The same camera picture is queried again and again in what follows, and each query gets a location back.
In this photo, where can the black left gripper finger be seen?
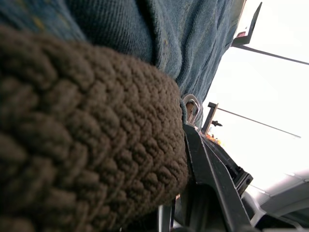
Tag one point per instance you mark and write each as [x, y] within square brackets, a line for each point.
[210, 188]

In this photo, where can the blue denim shorts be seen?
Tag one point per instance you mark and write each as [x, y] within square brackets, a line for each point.
[169, 36]

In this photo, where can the black stand with thin rod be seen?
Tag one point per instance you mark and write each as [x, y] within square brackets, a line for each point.
[210, 118]

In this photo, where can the silver robot body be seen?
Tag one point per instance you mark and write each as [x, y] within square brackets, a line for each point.
[285, 193]

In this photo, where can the black frame with thin rod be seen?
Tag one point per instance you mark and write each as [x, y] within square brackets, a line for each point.
[253, 26]

